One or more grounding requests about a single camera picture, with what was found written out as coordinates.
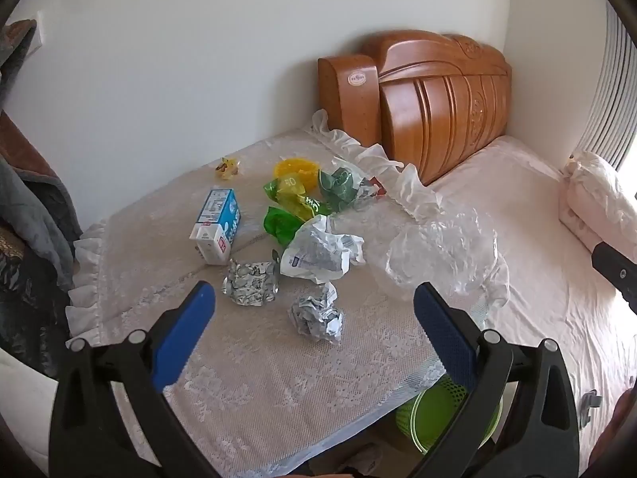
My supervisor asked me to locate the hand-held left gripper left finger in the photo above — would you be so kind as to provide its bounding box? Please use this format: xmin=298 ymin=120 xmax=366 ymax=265
xmin=48 ymin=280 xmax=220 ymax=478

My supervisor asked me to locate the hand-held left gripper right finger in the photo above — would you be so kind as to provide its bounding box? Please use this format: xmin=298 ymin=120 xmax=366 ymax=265
xmin=413 ymin=281 xmax=580 ymax=478

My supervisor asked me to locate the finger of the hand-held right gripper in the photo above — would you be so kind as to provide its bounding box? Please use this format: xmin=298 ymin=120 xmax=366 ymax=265
xmin=591 ymin=241 xmax=637 ymax=312

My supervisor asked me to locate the green plastic waste basket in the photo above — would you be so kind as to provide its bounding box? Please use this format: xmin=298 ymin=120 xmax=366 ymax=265
xmin=395 ymin=376 xmax=503 ymax=454

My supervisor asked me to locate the clear plastic bag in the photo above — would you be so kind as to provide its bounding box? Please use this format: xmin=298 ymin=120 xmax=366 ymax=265
xmin=378 ymin=209 xmax=511 ymax=304

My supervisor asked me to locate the silver foil wrapper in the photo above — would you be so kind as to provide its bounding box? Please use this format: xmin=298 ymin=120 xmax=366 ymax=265
xmin=221 ymin=256 xmax=279 ymax=306

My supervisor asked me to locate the small white box red label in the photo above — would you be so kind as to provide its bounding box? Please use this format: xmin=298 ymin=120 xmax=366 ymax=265
xmin=189 ymin=223 xmax=234 ymax=266

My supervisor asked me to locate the printed paper ball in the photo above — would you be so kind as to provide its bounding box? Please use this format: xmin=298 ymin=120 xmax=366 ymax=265
xmin=289 ymin=283 xmax=345 ymax=344

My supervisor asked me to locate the blue white milk carton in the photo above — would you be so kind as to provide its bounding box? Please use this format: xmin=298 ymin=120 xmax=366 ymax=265
xmin=195 ymin=188 xmax=242 ymax=241

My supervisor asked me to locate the green yellow juice pouch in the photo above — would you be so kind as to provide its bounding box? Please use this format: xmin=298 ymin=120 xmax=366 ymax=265
xmin=263 ymin=206 xmax=319 ymax=247
xmin=263 ymin=172 xmax=329 ymax=217

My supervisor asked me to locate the white plastic bag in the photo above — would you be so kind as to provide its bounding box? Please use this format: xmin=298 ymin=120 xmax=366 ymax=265
xmin=279 ymin=214 xmax=366 ymax=284

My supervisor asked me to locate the pink folded pillow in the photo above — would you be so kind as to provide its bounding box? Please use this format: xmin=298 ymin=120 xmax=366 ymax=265
xmin=558 ymin=152 xmax=637 ymax=255

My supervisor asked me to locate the white lace tablecloth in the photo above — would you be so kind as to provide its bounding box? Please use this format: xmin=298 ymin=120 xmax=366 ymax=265
xmin=64 ymin=110 xmax=511 ymax=478

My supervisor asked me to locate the pink bed sheet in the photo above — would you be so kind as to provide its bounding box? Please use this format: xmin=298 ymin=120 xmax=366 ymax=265
xmin=428 ymin=134 xmax=637 ymax=459

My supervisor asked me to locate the small grey plastic clip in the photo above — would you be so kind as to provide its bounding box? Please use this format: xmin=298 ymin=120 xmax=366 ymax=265
xmin=577 ymin=388 xmax=603 ymax=426

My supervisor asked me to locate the dark patterned cloth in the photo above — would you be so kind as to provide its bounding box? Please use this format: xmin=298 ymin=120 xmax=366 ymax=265
xmin=0 ymin=229 xmax=75 ymax=379

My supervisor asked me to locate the black white snack packet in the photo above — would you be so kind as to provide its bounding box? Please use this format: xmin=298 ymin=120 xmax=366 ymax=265
xmin=356 ymin=175 xmax=386 ymax=200

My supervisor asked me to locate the yellow candy wrapper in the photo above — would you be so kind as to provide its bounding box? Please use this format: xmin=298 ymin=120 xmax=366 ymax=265
xmin=215 ymin=157 xmax=242 ymax=180

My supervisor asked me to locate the dark green plastic wrapper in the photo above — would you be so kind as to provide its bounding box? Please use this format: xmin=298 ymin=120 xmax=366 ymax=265
xmin=318 ymin=167 xmax=369 ymax=212

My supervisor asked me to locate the grey blanket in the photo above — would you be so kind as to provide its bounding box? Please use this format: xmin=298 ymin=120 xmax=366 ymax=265
xmin=0 ymin=110 xmax=83 ymax=290

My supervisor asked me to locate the yellow foam fruit net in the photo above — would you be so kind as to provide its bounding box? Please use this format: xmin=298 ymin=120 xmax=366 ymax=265
xmin=276 ymin=158 xmax=322 ymax=192

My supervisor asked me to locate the carved wooden headboard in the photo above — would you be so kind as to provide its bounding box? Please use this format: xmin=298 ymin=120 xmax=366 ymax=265
xmin=318 ymin=30 xmax=513 ymax=187

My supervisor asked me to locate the white wall socket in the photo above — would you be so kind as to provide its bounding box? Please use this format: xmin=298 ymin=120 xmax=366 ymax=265
xmin=27 ymin=22 xmax=45 ymax=58

